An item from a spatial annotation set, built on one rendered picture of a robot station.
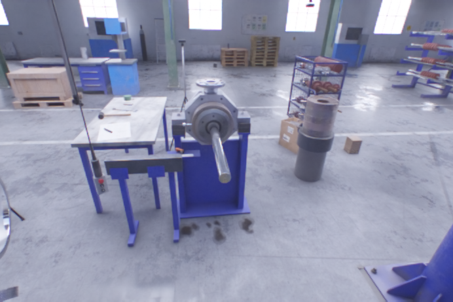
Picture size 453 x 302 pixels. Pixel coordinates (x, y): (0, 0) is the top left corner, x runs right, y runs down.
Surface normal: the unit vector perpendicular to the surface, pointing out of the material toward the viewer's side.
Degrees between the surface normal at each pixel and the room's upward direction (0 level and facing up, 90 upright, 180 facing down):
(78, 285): 0
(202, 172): 90
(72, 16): 90
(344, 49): 90
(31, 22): 90
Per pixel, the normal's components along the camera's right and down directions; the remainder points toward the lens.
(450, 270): -0.94, 0.15
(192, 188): 0.14, 0.47
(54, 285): 0.03, -0.88
